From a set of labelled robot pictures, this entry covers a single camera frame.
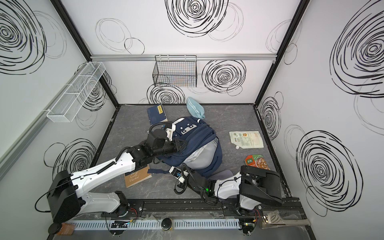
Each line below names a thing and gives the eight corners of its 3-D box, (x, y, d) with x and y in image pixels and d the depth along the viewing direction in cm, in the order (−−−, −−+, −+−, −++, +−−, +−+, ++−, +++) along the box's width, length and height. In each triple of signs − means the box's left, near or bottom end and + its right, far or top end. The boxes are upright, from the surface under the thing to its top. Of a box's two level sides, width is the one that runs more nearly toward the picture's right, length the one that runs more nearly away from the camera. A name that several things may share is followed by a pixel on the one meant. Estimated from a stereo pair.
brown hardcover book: (127, 188, 82) (125, 186, 80) (125, 177, 86) (123, 175, 84) (152, 176, 86) (151, 175, 84) (149, 166, 90) (148, 165, 88)
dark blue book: (151, 125, 110) (150, 123, 107) (147, 110, 119) (146, 107, 117) (168, 120, 113) (167, 118, 110) (162, 106, 123) (162, 103, 120)
